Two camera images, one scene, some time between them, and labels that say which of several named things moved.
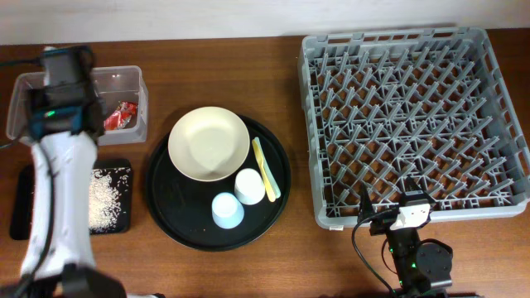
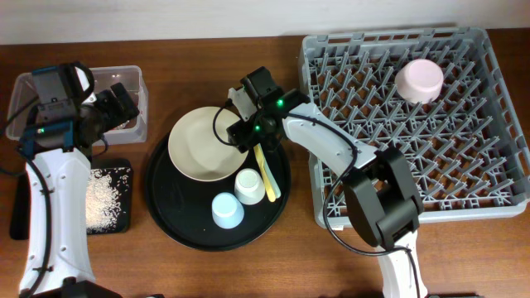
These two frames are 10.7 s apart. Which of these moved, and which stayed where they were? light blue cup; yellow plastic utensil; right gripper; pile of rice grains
Moved: right gripper
Stayed: pile of rice grains; yellow plastic utensil; light blue cup
